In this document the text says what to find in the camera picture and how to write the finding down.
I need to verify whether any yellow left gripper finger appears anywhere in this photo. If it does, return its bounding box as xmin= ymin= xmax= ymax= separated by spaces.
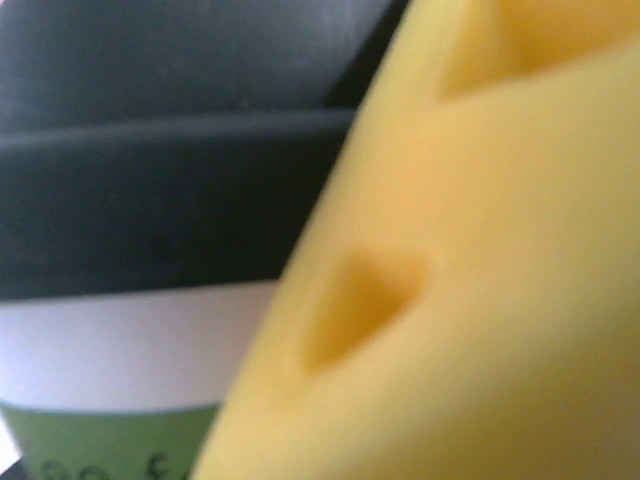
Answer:
xmin=192 ymin=0 xmax=640 ymax=480

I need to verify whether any black plastic cup lid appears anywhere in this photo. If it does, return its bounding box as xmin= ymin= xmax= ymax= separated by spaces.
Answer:
xmin=0 ymin=0 xmax=411 ymax=301

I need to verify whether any green paper coffee cup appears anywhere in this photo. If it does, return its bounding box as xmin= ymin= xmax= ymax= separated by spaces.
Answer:
xmin=0 ymin=279 xmax=279 ymax=480

